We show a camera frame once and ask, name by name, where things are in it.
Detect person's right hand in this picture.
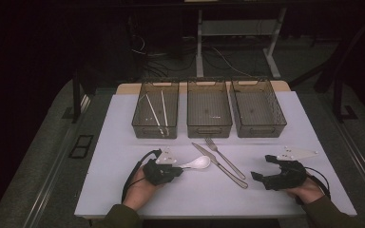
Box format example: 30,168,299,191
285,178,326,205

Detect transparent grey plastic bin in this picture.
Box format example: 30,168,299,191
131,80,181,140
186,79,234,139
230,78,288,139

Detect aluminium rail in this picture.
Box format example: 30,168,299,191
317,93,365,205
22,94,92,228

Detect steel fork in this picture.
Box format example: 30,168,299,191
204,136,247,181

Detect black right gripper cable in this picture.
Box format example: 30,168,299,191
303,165,333,205

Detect white ceramic spoon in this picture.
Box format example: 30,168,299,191
179,155,212,171

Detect steel table knife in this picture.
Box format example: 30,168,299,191
191,142,249,190

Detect black angled metal stand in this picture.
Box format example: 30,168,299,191
288,9,365,124

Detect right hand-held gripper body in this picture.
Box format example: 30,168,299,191
263,145,319,192

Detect white metal desk frame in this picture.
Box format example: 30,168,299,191
195,8,288,80

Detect white table board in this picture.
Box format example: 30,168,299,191
74,90,357,219

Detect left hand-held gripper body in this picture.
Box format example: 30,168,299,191
143,146,179,186

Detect person's left hand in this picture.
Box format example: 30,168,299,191
122,165,163,211

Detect white floor cable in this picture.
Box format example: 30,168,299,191
213,47,252,78

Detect black floor cables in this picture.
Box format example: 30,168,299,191
127,18,198,80

